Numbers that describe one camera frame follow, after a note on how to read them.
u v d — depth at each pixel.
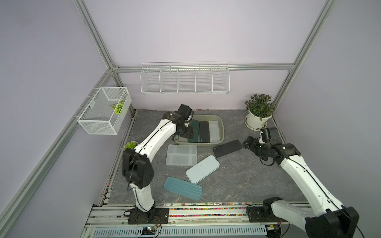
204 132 1.08
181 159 0.93
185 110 0.68
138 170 0.46
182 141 0.97
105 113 0.81
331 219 0.37
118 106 0.81
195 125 1.10
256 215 0.74
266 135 0.61
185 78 0.99
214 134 1.05
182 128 0.69
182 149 0.97
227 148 0.98
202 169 0.87
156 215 0.74
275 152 0.54
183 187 0.82
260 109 0.96
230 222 0.73
